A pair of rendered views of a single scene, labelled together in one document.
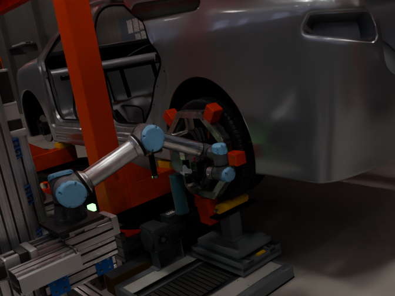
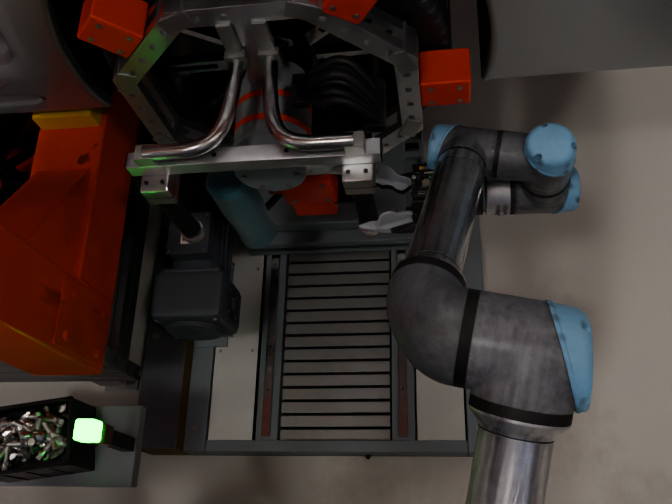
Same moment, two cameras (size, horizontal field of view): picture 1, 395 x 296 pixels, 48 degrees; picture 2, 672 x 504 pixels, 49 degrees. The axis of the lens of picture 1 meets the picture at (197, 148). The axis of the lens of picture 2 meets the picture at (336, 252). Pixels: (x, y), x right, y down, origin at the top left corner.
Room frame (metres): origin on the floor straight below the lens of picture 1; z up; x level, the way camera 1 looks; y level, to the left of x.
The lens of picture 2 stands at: (1.94, 0.44, 1.96)
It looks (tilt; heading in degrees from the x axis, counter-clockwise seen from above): 66 degrees down; 329
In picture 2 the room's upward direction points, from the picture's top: 22 degrees counter-clockwise
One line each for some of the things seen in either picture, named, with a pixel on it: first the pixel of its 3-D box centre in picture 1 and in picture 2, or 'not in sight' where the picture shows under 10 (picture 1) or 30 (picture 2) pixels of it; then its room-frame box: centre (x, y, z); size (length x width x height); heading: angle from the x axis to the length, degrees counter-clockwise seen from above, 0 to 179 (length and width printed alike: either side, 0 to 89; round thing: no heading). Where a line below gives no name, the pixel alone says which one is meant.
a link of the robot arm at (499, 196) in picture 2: (212, 172); (494, 194); (2.23, -0.06, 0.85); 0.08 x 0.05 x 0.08; 128
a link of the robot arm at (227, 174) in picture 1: (223, 173); (543, 189); (2.17, -0.11, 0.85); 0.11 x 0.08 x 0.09; 38
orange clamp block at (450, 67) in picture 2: (235, 158); (444, 78); (2.43, -0.20, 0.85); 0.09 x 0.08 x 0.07; 38
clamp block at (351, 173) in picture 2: (188, 152); (359, 163); (2.42, 0.05, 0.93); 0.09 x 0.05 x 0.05; 128
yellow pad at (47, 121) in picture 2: (171, 162); (71, 96); (3.16, 0.20, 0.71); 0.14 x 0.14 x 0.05; 38
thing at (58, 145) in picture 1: (48, 150); not in sight; (4.58, 1.53, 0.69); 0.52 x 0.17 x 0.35; 128
